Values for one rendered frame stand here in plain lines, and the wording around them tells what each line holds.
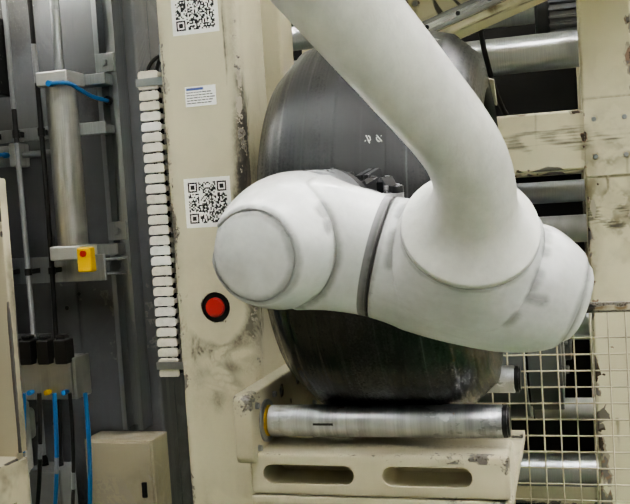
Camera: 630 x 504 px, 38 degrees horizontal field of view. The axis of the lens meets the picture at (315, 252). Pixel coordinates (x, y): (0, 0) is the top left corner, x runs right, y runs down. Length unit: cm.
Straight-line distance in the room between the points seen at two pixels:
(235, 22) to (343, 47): 87
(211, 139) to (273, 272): 73
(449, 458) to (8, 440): 58
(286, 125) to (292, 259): 54
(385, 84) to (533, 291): 22
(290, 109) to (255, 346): 38
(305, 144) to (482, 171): 58
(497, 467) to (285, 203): 65
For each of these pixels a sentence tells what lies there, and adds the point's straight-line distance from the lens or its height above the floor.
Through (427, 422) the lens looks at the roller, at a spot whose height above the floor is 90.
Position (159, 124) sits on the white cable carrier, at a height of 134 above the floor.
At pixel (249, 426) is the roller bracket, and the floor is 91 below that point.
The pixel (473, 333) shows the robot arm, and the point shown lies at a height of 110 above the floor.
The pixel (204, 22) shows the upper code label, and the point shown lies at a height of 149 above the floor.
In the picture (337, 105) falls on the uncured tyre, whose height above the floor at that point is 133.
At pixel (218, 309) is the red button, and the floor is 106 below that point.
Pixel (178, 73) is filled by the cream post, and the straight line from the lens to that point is 141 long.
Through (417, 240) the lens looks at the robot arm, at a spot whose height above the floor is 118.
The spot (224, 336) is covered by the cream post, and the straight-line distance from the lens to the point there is 139.
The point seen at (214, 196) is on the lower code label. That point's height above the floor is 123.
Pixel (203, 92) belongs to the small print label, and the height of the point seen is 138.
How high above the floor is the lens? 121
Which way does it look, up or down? 3 degrees down
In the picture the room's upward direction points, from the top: 4 degrees counter-clockwise
